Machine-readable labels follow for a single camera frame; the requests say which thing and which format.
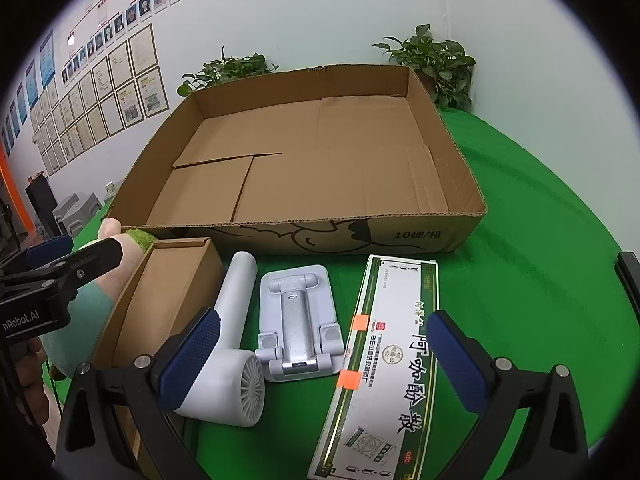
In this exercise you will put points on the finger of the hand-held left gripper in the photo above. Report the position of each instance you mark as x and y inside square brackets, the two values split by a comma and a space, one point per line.
[47, 251]
[87, 262]

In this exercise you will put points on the white folding phone stand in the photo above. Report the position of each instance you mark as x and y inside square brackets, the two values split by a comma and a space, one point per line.
[297, 320]

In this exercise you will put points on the bushy potted green plant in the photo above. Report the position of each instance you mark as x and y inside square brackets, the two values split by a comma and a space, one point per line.
[230, 67]

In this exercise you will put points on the row of wall portrait photos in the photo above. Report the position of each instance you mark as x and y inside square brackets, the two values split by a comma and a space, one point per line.
[150, 0]

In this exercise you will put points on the black flat object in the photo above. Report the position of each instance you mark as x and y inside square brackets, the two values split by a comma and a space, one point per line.
[629, 277]

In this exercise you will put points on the large cardboard box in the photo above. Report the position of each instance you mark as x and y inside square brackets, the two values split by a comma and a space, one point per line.
[325, 160]

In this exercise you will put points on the small cardboard insert box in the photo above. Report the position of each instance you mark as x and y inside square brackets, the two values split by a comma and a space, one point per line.
[165, 290]

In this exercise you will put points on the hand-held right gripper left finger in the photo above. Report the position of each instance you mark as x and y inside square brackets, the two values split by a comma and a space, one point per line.
[187, 355]

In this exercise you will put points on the orange wall panel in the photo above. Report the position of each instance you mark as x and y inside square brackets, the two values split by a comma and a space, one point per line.
[9, 195]

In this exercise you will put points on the leafy potted green plant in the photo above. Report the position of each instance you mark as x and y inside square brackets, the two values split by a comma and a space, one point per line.
[440, 65]

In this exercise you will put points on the person's left hand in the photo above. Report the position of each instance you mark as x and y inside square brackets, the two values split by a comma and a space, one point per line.
[31, 375]

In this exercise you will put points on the black cabinet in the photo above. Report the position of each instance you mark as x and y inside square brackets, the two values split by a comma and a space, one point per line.
[41, 207]

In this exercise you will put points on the pink teal plush pig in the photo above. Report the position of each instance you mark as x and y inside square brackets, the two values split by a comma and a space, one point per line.
[95, 305]

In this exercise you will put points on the green tablecloth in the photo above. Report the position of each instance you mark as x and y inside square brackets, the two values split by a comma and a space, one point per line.
[525, 260]

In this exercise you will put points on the grey plastic stool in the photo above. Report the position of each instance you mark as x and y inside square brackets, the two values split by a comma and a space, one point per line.
[75, 212]

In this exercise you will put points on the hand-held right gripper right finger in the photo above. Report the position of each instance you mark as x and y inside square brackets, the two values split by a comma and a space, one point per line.
[457, 355]

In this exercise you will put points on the wall of framed certificates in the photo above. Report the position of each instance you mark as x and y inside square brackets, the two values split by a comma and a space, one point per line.
[100, 95]

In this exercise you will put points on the blue wall posters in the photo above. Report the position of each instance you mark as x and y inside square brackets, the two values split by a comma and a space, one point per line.
[46, 57]

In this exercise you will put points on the white handheld fan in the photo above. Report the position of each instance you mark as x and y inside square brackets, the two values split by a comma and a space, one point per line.
[235, 290]

